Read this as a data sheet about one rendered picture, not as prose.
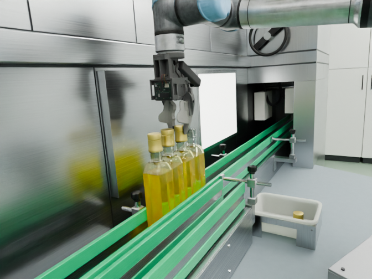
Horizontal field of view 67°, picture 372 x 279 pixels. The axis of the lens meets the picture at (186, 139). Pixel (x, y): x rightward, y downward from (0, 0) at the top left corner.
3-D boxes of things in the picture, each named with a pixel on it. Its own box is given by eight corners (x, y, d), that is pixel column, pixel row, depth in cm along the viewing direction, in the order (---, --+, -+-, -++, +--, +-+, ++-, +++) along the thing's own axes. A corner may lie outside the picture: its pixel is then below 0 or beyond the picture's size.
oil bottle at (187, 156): (182, 212, 88) (178, 146, 83) (199, 216, 85) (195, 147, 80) (172, 221, 83) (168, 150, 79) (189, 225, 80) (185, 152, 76)
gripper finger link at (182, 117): (174, 138, 73) (168, 102, 72) (187, 133, 78) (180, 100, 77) (184, 137, 71) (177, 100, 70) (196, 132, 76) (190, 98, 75)
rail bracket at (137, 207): (130, 230, 80) (125, 186, 77) (149, 236, 76) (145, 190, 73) (120, 237, 76) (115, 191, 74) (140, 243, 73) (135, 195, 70)
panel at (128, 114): (232, 134, 153) (231, 70, 146) (238, 134, 151) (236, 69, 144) (110, 196, 78) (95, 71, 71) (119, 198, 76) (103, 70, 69)
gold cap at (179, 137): (179, 139, 81) (178, 124, 80) (190, 139, 79) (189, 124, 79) (172, 141, 79) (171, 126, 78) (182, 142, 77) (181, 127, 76)
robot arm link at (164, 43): (166, 39, 76) (191, 35, 72) (167, 56, 77) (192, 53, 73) (148, 36, 70) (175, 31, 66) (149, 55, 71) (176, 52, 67)
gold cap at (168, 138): (166, 143, 77) (165, 127, 76) (177, 144, 75) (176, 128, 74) (159, 146, 74) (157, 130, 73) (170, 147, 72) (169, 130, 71)
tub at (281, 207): (259, 211, 112) (259, 191, 110) (322, 223, 100) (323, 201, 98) (244, 233, 97) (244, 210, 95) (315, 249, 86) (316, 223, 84)
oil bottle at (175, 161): (171, 221, 83) (166, 150, 79) (187, 225, 80) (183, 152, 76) (160, 230, 78) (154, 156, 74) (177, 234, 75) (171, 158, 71)
